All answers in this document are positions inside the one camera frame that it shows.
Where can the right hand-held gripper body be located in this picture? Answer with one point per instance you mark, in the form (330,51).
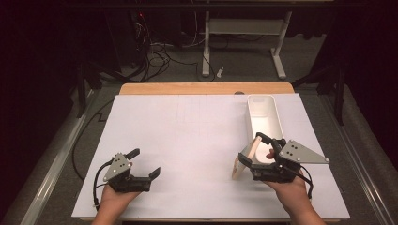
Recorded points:
(300,154)

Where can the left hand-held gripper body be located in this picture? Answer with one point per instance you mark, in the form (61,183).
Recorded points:
(120,175)

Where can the tan phone case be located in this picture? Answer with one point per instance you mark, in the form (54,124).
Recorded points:
(254,149)

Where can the white plastic bin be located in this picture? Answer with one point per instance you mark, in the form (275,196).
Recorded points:
(264,118)

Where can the person's left hand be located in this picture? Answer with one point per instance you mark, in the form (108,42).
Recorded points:
(115,200)

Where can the person's right hand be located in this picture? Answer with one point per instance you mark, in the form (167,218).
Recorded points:
(292,195)

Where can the white table mat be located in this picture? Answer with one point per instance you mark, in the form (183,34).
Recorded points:
(187,140)

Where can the black stand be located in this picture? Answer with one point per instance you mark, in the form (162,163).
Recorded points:
(83,84)
(338,93)

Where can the metal floor rail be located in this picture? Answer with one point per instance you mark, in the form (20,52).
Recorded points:
(56,159)
(359,156)

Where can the white metal table frame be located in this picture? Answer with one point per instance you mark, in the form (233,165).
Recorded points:
(245,26)

